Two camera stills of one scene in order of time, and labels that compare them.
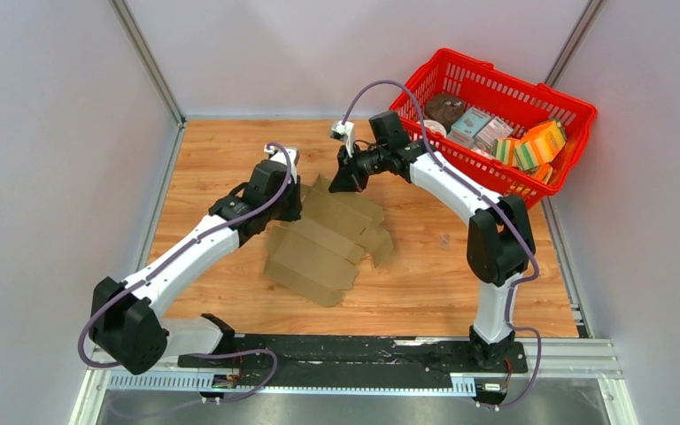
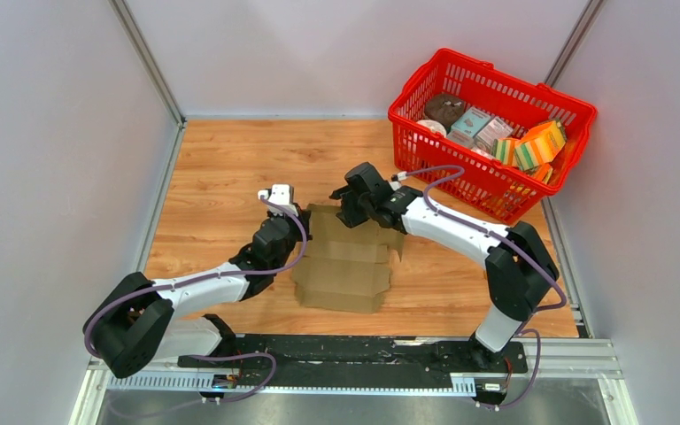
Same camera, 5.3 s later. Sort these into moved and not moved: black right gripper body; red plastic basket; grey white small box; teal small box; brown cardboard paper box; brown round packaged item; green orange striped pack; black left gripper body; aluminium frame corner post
Moved: black right gripper body; black left gripper body; brown cardboard paper box
Not moved: brown round packaged item; red plastic basket; green orange striped pack; aluminium frame corner post; grey white small box; teal small box
